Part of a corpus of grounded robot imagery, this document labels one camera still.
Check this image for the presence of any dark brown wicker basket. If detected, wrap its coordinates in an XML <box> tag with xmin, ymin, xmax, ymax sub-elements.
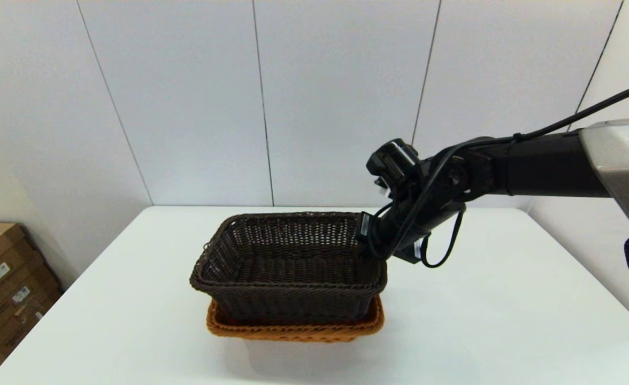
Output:
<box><xmin>189</xmin><ymin>212</ymin><xmax>388</xmax><ymax>326</ymax></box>

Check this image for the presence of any orange wicker basket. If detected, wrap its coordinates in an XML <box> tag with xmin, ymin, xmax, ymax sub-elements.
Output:
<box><xmin>206</xmin><ymin>294</ymin><xmax>385</xmax><ymax>343</ymax></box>

